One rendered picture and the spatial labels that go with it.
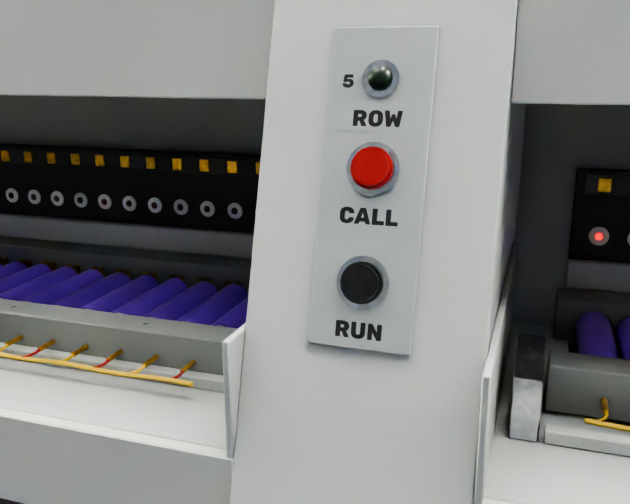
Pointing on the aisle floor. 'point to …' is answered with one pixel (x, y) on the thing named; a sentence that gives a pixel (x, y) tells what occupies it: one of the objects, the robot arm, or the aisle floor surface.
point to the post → (495, 155)
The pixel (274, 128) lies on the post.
